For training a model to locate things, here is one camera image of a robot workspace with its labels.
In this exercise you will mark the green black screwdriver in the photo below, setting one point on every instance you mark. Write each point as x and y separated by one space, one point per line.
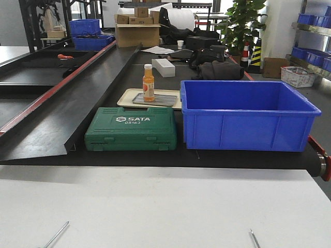
57 235
255 239

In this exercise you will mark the small grey metal tray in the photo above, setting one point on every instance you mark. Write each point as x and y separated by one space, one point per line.
159 100

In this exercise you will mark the beige plastic tray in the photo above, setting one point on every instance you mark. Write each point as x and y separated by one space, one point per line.
126 100

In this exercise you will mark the orange juice bottle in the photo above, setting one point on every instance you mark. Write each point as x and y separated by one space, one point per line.
148 83

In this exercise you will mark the large blue plastic bin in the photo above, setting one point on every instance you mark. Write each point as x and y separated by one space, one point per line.
245 115

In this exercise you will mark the green SATA tool case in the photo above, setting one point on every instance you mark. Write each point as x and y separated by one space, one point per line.
116 129

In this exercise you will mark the white rectangular box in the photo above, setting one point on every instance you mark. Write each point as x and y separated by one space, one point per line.
164 67

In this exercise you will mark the dark grey folded cloth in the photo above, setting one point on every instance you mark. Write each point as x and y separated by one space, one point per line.
219 71

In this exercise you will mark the white paper cup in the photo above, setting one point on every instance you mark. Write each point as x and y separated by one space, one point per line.
180 44

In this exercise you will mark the black bag on table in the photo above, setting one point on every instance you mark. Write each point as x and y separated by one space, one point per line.
201 56

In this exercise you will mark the large cardboard box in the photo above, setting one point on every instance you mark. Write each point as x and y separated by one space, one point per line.
128 35

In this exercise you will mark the black yellow traffic cone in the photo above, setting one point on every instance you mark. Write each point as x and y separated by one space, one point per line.
255 64

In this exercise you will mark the green potted plant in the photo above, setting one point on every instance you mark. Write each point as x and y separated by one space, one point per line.
243 24

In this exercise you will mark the long black metal divider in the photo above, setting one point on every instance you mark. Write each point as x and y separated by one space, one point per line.
53 122

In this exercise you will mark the white basket on floor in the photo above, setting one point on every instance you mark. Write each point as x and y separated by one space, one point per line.
297 77

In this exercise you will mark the blue crate with cables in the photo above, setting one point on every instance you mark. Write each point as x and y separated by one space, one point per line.
92 43

